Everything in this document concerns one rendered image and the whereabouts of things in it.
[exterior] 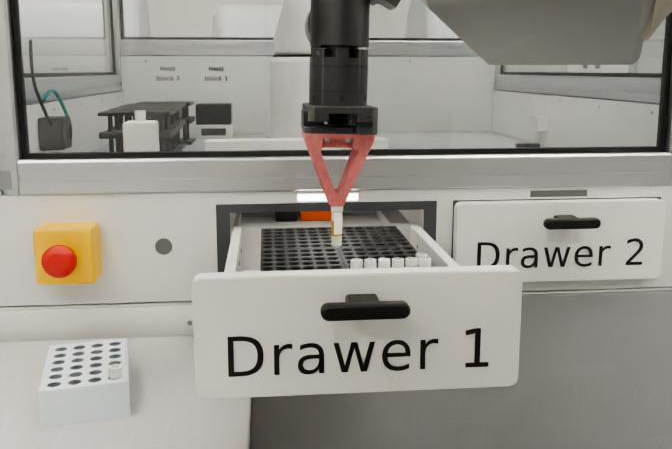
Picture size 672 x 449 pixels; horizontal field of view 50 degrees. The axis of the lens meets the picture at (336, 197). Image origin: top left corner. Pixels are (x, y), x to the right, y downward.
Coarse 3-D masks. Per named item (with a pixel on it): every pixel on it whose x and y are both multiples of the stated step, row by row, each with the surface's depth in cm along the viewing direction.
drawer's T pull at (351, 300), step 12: (348, 300) 61; (360, 300) 61; (372, 300) 61; (396, 300) 61; (324, 312) 59; (336, 312) 59; (348, 312) 60; (360, 312) 60; (372, 312) 60; (384, 312) 60; (396, 312) 60; (408, 312) 60
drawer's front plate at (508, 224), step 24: (456, 216) 96; (480, 216) 96; (504, 216) 97; (528, 216) 97; (552, 216) 97; (576, 216) 98; (600, 216) 98; (624, 216) 98; (648, 216) 98; (456, 240) 97; (480, 240) 97; (504, 240) 97; (528, 240) 97; (552, 240) 98; (576, 240) 98; (600, 240) 98; (624, 240) 99; (648, 240) 99; (504, 264) 98; (528, 264) 98; (576, 264) 99; (624, 264) 99; (648, 264) 100
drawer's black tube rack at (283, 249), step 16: (272, 240) 87; (288, 240) 87; (304, 240) 87; (320, 240) 87; (352, 240) 87; (368, 240) 88; (384, 240) 87; (400, 240) 88; (272, 256) 80; (288, 256) 80; (304, 256) 80; (320, 256) 80; (336, 256) 80; (352, 256) 80; (368, 256) 80; (384, 256) 80; (400, 256) 80
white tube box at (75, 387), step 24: (48, 360) 77; (72, 360) 77; (96, 360) 77; (120, 360) 77; (48, 384) 72; (72, 384) 72; (96, 384) 71; (120, 384) 72; (48, 408) 70; (72, 408) 71; (96, 408) 71; (120, 408) 72
